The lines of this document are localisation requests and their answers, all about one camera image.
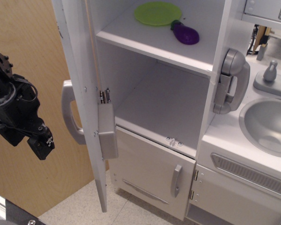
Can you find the green plastic plate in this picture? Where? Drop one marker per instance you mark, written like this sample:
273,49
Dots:
157,13

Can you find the grey toy microwave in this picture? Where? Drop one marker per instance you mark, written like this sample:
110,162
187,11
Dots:
256,11

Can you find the white fridge door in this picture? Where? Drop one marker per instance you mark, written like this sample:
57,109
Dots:
74,29

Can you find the white lower freezer door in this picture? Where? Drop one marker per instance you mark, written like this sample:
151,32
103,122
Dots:
145,169

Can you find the grey freezer door handle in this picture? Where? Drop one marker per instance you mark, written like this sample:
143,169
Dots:
174,189

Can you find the white oven door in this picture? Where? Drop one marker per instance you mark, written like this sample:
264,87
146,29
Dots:
234,201

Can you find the white toy kitchen cabinet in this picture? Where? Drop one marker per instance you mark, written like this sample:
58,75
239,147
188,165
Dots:
162,88

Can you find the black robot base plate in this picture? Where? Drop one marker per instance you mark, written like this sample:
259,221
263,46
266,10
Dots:
11,214

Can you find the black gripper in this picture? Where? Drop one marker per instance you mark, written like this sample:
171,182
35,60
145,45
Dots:
18,116

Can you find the grey toy sink basin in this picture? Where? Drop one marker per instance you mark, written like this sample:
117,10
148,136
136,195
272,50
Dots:
260,122

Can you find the purple toy eggplant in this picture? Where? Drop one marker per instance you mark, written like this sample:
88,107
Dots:
184,34

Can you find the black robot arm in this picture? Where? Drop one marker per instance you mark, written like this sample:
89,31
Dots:
0,70

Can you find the white door handle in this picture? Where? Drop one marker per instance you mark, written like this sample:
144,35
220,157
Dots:
67,97

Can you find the grey toy telephone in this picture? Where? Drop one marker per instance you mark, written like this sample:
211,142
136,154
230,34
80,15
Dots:
233,82

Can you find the metal door hinge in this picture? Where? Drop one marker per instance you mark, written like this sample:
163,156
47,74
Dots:
105,96

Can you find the grey toy faucet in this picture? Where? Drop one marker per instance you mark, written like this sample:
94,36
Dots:
269,80

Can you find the white door latch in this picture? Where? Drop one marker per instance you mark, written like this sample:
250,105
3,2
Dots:
173,142

